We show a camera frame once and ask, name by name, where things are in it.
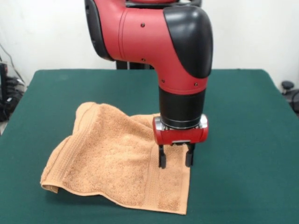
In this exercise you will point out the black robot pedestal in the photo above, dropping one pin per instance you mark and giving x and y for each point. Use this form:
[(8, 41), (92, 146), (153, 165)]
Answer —
[(133, 65)]

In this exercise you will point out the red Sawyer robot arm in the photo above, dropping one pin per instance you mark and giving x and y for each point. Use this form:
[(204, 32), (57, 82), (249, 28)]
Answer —
[(144, 35)]

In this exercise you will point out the tan terry towel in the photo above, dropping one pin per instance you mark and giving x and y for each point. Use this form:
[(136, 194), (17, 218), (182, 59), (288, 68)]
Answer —
[(112, 163)]

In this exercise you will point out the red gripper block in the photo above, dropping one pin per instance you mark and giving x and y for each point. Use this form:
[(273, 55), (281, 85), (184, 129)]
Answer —
[(182, 136)]

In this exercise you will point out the dark green table cloth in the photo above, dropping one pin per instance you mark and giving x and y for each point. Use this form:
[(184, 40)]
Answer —
[(233, 163)]

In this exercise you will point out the dark grey chair base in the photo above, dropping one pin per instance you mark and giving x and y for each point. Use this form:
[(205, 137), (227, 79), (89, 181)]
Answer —
[(288, 86)]

